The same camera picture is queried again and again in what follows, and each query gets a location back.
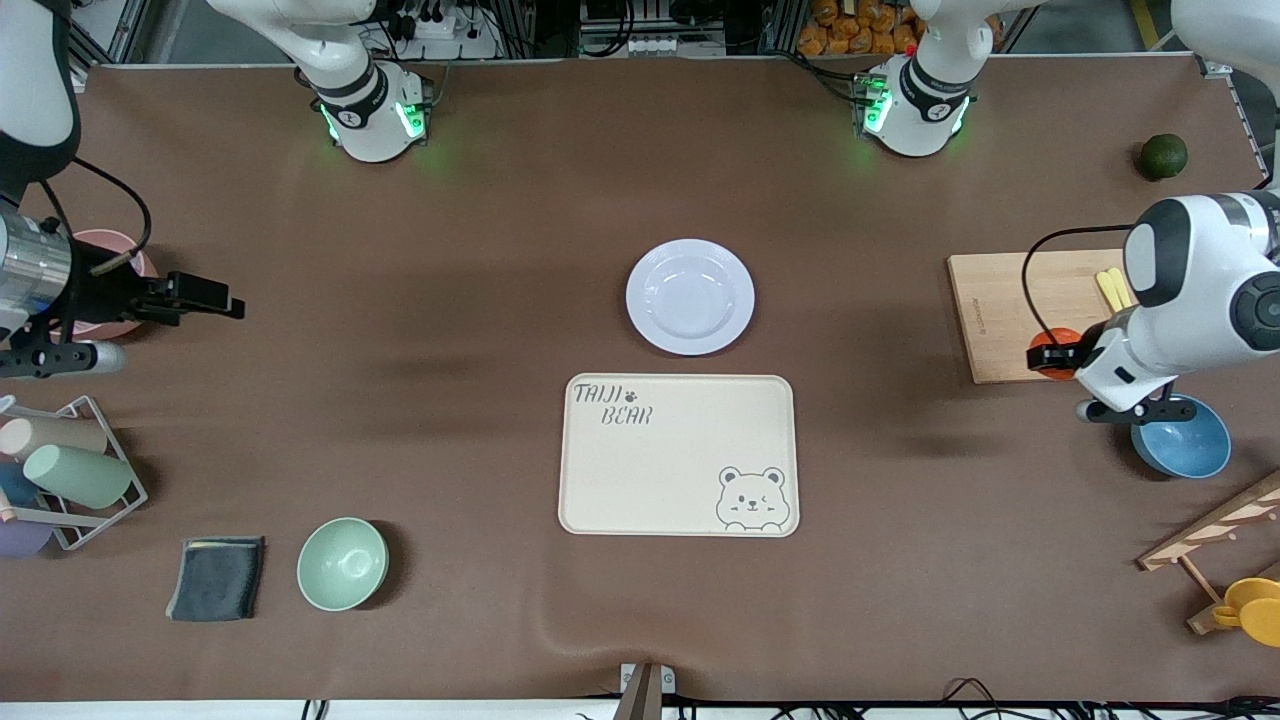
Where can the cream bear print tray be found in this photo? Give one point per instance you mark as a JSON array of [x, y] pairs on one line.
[[670, 470]]

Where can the brown table mat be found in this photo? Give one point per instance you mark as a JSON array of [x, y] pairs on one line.
[[900, 600]]

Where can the blue cup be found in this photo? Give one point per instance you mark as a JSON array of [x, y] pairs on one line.
[[15, 485]]

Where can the pink bowl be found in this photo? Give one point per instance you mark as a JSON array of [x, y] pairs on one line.
[[115, 250]]

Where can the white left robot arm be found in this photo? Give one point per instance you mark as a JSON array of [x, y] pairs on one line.
[[1180, 320]]

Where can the purple cup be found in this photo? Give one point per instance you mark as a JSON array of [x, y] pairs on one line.
[[22, 540]]

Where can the blue bowl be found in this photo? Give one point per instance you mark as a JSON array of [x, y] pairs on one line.
[[1185, 445]]

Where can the white power strip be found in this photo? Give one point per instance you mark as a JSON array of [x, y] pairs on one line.
[[450, 35]]

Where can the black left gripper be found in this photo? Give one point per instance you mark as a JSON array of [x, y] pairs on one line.
[[1052, 354]]

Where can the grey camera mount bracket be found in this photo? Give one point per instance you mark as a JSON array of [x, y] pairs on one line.
[[645, 690]]

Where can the yellow cup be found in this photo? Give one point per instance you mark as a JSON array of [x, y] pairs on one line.
[[1255, 610]]

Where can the yellow plastic fork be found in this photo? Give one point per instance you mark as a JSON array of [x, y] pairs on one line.
[[1106, 290]]

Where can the yellow plastic knife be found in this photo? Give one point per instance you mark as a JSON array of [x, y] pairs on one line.
[[1122, 285]]

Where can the wooden cutting board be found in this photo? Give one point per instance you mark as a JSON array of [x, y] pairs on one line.
[[990, 310]]

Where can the light green bowl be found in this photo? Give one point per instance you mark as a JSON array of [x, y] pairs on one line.
[[342, 564]]

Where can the dark green avocado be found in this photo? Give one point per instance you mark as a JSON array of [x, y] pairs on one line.
[[1164, 157]]

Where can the wooden dish rack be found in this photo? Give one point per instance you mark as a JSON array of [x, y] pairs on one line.
[[1200, 535]]

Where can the bag of orange fruits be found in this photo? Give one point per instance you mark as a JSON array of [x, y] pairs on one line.
[[860, 25]]

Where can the orange fruit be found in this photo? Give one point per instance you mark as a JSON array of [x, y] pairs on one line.
[[1058, 335]]

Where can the mint green cup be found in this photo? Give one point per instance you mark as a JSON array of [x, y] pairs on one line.
[[80, 476]]

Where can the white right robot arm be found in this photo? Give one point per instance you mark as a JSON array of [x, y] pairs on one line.
[[370, 120]]

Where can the white round plate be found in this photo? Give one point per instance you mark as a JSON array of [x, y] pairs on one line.
[[690, 297]]

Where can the beige cup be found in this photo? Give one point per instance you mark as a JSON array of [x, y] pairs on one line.
[[55, 436]]

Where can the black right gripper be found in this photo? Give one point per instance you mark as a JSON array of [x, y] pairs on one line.
[[103, 290]]

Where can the dark grey folded cloth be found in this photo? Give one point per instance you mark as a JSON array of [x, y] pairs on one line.
[[215, 580]]

